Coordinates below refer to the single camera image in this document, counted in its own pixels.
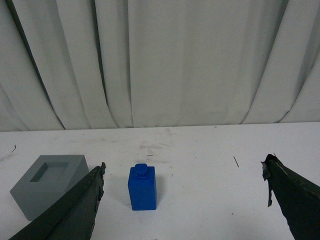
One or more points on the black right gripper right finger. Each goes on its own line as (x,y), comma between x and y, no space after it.
(298,198)

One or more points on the blue block with knob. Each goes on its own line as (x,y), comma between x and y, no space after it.
(142,187)

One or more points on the white curtain backdrop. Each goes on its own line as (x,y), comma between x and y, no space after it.
(96,64)

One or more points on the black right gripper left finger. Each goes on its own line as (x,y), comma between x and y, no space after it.
(72,217)

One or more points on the gray square base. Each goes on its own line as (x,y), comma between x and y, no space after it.
(46,181)

